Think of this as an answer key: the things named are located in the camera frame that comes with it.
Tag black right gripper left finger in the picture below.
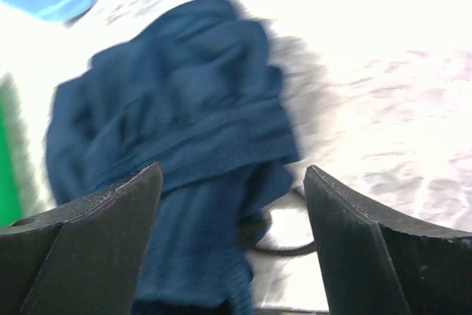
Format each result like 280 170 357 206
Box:
1 164 162 315

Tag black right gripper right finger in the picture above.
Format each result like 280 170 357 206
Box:
304 166 471 315

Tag navy blue shorts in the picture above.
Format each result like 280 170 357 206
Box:
46 0 299 314

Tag green plastic tray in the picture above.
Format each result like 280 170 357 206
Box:
1 73 30 226

